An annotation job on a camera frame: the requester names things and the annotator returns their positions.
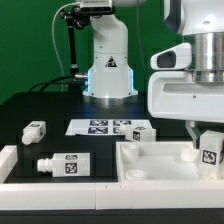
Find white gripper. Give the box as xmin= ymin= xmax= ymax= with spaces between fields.
xmin=148 ymin=68 xmax=224 ymax=149

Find white square tabletop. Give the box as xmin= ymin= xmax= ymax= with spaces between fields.
xmin=116 ymin=142 xmax=215 ymax=182

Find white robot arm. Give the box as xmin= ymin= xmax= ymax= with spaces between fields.
xmin=80 ymin=0 xmax=224 ymax=138

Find paper sheet with tags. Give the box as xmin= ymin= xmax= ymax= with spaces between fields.
xmin=65 ymin=119 xmax=151 ymax=136

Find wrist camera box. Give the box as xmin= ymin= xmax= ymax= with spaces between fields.
xmin=150 ymin=42 xmax=192 ymax=70

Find white front fence wall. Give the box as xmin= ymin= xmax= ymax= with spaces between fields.
xmin=0 ymin=181 xmax=224 ymax=211

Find white fence wall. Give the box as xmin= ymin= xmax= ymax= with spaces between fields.
xmin=0 ymin=145 xmax=18 ymax=184
xmin=0 ymin=181 xmax=224 ymax=211

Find black cables on table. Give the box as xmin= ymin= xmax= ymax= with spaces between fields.
xmin=28 ymin=75 xmax=88 ymax=93

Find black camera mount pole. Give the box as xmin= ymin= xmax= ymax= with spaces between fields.
xmin=60 ymin=6 xmax=90 ymax=86

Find grey cable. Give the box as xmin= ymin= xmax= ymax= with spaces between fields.
xmin=51 ymin=2 xmax=83 ymax=93

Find white left fence wall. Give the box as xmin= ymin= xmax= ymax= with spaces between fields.
xmin=0 ymin=145 xmax=18 ymax=184

